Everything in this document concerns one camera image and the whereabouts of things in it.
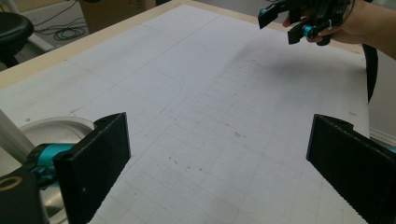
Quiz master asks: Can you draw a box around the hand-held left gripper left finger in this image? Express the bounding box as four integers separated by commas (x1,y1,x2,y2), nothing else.
52,111,132,224

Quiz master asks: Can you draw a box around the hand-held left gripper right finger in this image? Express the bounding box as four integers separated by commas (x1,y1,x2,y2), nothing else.
305,113,396,224

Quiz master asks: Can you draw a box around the metal utensil stand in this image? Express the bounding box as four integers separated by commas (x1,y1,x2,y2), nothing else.
0,108,96,224

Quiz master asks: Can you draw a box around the white grid mat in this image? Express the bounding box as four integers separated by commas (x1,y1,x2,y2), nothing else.
0,4,372,224

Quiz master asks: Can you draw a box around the brown cardboard box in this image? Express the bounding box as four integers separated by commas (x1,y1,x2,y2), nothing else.
78,0,157,26

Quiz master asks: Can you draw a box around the black round stool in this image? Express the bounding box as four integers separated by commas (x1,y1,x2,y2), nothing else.
0,11,35,69

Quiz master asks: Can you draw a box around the coiled black cable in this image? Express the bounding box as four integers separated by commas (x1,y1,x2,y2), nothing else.
33,0,89,42

